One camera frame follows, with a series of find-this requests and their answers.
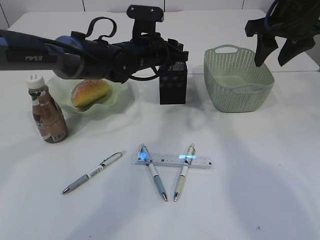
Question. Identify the sugared bread roll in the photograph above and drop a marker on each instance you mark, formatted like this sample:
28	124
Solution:
88	91

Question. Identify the cream grip pen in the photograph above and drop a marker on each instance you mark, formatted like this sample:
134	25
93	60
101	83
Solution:
184	171

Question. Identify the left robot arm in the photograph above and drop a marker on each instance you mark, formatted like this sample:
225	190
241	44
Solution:
70	57

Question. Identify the transparent plastic ruler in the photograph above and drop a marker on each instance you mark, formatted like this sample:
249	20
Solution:
173	160

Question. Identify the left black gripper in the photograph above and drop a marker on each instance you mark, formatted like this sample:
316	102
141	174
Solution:
153	51

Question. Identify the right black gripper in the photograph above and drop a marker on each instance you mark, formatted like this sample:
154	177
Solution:
296	20

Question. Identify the green wavy glass plate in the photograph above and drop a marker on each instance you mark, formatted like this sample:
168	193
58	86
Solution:
61	91

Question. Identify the grey grip pen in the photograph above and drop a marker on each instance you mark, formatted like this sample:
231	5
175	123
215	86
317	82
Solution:
84	178

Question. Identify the black mesh pen holder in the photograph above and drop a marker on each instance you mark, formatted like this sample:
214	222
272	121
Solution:
173	84

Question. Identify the brown coffee drink bottle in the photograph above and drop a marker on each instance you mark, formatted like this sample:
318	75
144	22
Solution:
47	114

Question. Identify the green plastic basket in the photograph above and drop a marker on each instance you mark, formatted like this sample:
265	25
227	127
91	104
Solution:
233	81

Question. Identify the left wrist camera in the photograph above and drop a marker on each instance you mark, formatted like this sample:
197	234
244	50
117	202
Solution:
145	19

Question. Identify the blue grip pen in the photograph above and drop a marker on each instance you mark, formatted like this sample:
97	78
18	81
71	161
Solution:
153	172

